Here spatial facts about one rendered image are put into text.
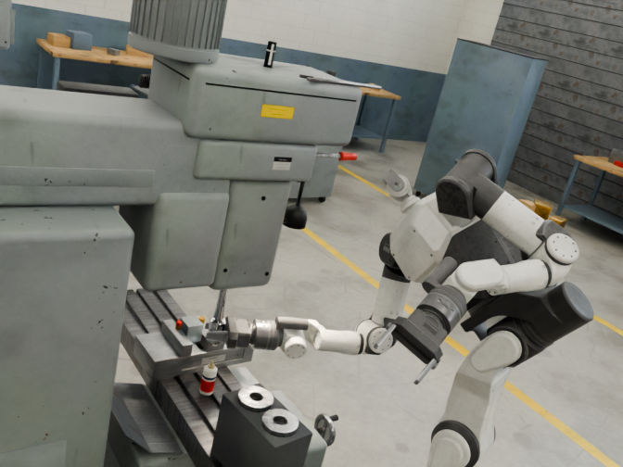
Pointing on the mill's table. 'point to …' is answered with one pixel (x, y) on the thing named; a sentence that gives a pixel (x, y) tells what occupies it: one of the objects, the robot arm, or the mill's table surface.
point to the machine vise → (181, 353)
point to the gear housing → (253, 160)
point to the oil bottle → (208, 379)
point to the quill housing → (250, 233)
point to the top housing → (255, 101)
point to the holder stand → (259, 431)
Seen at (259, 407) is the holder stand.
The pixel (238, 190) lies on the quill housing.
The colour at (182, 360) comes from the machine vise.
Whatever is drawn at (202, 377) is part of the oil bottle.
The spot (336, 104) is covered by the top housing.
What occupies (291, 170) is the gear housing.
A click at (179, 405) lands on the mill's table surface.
